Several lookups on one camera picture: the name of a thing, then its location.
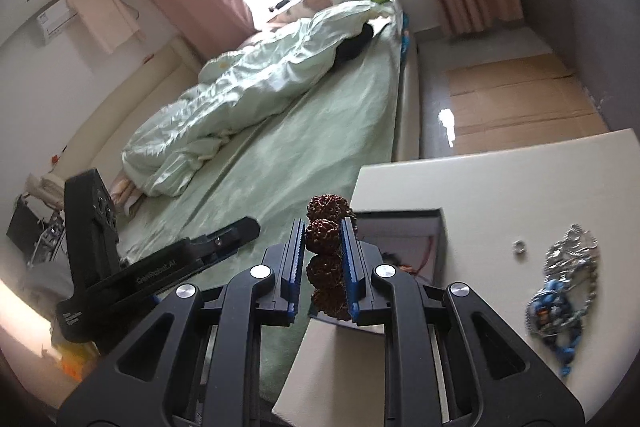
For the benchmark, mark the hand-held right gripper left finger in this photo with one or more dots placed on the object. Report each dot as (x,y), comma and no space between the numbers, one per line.
(297,267)

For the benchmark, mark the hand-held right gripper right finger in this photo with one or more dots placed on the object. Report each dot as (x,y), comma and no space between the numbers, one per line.
(351,267)

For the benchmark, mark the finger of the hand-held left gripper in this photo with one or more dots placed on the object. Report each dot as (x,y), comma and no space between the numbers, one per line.
(232,232)

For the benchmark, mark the black jewelry box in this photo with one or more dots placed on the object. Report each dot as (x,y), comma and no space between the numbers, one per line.
(400,232)

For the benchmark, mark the black bedside box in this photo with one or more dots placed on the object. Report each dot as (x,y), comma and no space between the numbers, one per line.
(27,232)

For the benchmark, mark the pink pillow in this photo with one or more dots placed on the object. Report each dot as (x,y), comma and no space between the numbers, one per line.
(125,192)

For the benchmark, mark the orange packet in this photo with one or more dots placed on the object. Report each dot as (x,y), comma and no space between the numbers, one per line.
(75,362)

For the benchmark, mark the bed with green sheet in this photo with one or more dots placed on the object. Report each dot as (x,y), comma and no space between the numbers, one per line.
(310,117)

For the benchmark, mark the pale green duvet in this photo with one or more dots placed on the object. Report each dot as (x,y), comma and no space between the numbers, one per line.
(240,92)

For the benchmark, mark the black cloth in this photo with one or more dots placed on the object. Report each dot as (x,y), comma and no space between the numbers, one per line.
(352,44)

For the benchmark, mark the blue packets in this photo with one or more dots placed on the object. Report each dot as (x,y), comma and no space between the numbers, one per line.
(406,34)

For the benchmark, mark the white air conditioner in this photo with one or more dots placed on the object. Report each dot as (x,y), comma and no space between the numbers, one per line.
(55,22)

